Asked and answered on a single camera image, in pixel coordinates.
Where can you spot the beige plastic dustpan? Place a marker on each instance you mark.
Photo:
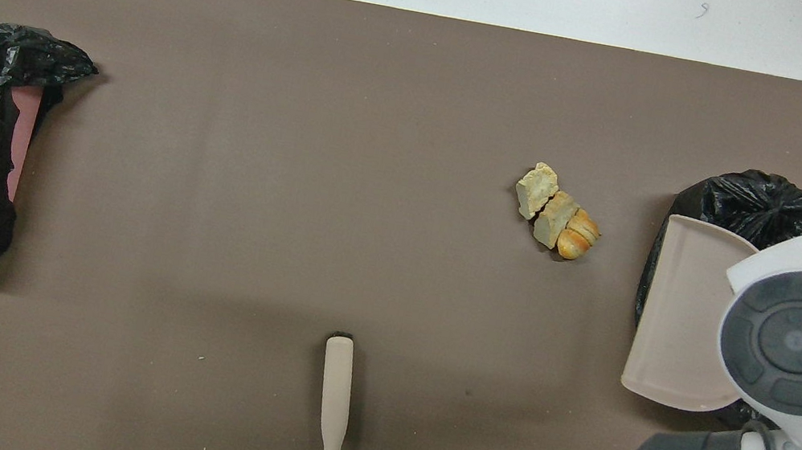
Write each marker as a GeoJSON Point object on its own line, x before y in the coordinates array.
{"type": "Point", "coordinates": [678, 320]}

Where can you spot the golden croissant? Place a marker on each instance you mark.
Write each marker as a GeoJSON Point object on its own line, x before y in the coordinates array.
{"type": "Point", "coordinates": [578, 237]}

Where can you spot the beige hand brush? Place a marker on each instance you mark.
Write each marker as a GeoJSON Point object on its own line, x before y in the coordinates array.
{"type": "Point", "coordinates": [338, 394]}

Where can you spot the pale stone chunk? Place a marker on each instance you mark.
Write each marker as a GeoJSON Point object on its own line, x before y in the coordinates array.
{"type": "Point", "coordinates": [536, 186]}

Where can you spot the brown table mat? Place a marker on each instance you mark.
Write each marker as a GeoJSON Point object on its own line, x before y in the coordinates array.
{"type": "Point", "coordinates": [298, 159]}

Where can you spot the pink bin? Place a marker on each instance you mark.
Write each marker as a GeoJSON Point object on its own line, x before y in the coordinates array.
{"type": "Point", "coordinates": [20, 137]}

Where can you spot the grey-green stone chunk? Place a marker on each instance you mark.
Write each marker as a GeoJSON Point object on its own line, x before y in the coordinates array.
{"type": "Point", "coordinates": [555, 218]}

